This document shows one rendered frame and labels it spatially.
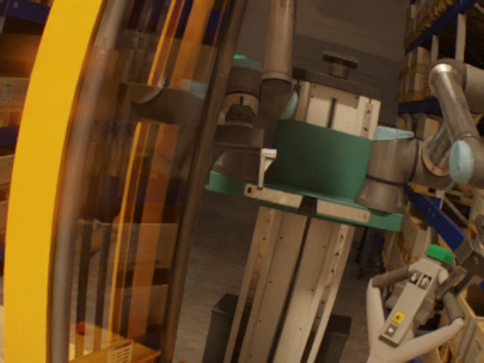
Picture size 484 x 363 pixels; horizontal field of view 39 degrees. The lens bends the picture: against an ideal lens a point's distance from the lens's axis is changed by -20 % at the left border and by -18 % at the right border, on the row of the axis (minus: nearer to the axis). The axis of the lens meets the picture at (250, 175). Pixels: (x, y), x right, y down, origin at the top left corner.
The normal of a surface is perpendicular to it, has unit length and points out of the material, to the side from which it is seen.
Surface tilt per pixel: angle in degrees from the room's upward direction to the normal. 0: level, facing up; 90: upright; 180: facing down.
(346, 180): 90
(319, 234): 90
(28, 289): 90
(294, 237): 90
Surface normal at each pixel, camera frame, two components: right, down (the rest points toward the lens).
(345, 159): -0.15, 0.07
